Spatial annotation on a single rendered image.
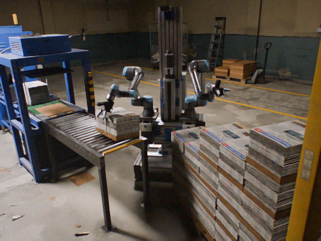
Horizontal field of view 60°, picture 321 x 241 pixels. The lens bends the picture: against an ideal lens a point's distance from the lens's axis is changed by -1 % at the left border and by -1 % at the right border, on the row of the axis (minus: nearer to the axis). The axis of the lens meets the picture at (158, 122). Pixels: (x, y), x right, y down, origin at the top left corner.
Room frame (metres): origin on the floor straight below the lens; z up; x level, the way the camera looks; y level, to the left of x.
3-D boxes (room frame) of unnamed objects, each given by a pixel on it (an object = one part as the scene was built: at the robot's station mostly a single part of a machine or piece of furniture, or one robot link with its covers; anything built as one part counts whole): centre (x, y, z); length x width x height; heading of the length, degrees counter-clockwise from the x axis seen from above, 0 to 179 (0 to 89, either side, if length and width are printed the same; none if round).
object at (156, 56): (10.71, -0.44, 0.85); 1.21 x 0.83 x 1.71; 42
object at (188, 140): (2.14, -0.50, 0.42); 1.17 x 0.39 x 0.83; 21
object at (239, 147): (1.75, -0.65, 1.06); 0.37 x 0.28 x 0.01; 112
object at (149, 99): (3.19, 0.13, 0.98); 0.13 x 0.12 x 0.14; 73
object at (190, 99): (3.10, -0.37, 0.98); 0.13 x 0.12 x 0.14; 106
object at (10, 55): (3.60, 1.45, 1.50); 0.94 x 0.68 x 0.10; 132
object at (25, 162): (3.60, 1.45, 0.38); 0.94 x 0.69 x 0.63; 132
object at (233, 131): (2.01, -0.55, 1.06); 0.37 x 0.29 x 0.01; 111
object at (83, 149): (2.67, 0.96, 0.74); 1.34 x 0.05 x 0.12; 42
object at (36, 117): (3.60, 1.45, 0.75); 0.70 x 0.65 x 0.10; 42
